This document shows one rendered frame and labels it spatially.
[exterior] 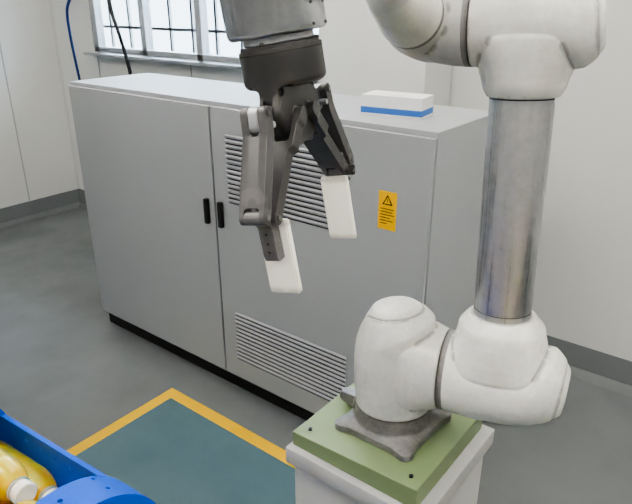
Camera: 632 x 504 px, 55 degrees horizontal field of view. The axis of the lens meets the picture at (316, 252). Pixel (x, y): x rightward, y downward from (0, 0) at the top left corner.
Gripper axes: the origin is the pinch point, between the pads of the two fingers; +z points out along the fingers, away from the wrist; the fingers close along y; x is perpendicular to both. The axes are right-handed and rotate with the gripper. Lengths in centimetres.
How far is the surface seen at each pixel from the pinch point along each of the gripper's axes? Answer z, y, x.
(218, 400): 144, 152, 151
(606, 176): 68, 260, -21
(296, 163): 28, 156, 87
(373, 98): 7, 166, 55
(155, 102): 0, 176, 165
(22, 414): 129, 103, 230
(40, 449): 42, 6, 66
